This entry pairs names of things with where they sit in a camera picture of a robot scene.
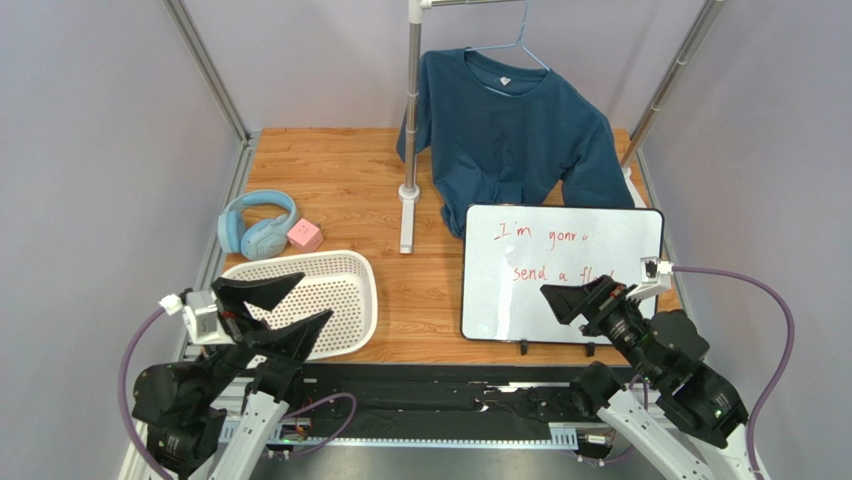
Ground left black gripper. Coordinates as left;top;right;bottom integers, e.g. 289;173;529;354
195;270;331;405

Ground dark blue t shirt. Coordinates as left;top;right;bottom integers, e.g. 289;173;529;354
416;48;635;238

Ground light blue wire hanger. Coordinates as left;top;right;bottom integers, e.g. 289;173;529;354
463;0;551;98

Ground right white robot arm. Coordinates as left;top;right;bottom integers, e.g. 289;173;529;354
540;274;767;479

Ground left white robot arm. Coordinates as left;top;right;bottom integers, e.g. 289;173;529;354
132;272;333;479

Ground white perforated plastic basket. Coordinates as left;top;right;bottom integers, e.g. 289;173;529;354
223;250;378;361

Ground light blue headphones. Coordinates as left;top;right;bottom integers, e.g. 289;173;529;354
217;189;301;261

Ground whiteboard with red writing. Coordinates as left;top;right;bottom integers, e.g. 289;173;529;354
460;205;664;344

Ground pink cube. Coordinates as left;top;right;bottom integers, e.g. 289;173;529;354
287;218;324;253

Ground silver clothes rack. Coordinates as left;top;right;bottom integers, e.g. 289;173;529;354
398;0;727;254

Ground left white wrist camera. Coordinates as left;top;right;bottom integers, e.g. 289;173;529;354
158;289;234;345

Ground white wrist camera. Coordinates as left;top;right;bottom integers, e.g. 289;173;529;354
627;257;674;302
158;289;234;345

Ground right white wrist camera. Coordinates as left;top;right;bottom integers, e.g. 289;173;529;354
627;257;674;302

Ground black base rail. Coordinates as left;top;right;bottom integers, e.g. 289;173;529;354
263;363;615;461

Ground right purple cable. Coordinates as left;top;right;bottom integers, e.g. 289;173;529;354
672;265;797;480

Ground left aluminium frame post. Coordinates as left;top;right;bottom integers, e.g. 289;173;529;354
163;0;252;145

